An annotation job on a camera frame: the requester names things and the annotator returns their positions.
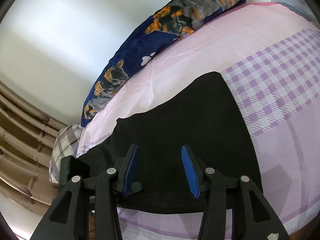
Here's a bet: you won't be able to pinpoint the navy orange patterned blanket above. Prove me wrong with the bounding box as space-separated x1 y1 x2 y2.
80 0 246 127

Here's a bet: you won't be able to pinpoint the plaid pillow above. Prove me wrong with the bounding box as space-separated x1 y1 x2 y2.
49 124 82 184

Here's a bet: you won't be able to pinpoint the purple checked bed sheet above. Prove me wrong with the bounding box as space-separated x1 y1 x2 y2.
77 3 319 239

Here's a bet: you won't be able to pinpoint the black pants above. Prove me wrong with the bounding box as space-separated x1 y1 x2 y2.
80 72 262 214

